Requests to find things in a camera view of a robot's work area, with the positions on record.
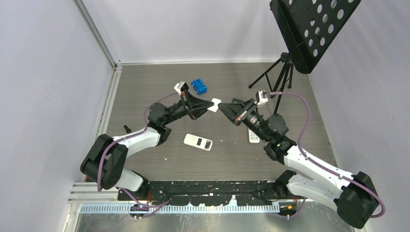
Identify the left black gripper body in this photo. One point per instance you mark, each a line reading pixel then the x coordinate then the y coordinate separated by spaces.
pixel 180 110

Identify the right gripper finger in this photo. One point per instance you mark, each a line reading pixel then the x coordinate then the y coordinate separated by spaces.
pixel 233 113
pixel 236 105

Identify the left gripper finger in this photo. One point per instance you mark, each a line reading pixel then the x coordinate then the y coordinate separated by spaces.
pixel 199 109
pixel 197 102

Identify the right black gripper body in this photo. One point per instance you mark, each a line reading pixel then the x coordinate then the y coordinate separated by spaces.
pixel 252 120

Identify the white battery cover plain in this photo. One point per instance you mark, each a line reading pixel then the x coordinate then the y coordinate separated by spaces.
pixel 214 108

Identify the white remote with black window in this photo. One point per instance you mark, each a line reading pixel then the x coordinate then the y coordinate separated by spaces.
pixel 198 142

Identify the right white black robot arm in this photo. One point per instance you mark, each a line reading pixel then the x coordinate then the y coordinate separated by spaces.
pixel 352 196

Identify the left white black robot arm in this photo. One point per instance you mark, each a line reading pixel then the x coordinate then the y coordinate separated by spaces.
pixel 105 161

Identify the white remote with buttons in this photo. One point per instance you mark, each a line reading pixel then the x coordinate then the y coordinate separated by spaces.
pixel 253 138

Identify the blue toy car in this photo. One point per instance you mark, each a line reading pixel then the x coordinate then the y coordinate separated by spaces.
pixel 199 87

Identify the black chess piece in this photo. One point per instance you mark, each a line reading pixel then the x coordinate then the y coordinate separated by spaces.
pixel 127 129

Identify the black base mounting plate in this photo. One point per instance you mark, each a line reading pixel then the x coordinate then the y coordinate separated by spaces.
pixel 209 193

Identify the black perforated music stand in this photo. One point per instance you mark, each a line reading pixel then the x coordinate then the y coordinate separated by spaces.
pixel 308 27

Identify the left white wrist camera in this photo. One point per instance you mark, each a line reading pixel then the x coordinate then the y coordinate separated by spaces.
pixel 181 87

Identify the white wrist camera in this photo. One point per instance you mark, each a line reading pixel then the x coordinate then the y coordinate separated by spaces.
pixel 262 97
pixel 181 87

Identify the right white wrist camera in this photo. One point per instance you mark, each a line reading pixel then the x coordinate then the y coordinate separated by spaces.
pixel 262 97

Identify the aluminium corner frame rail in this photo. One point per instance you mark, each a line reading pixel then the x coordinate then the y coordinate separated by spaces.
pixel 91 17

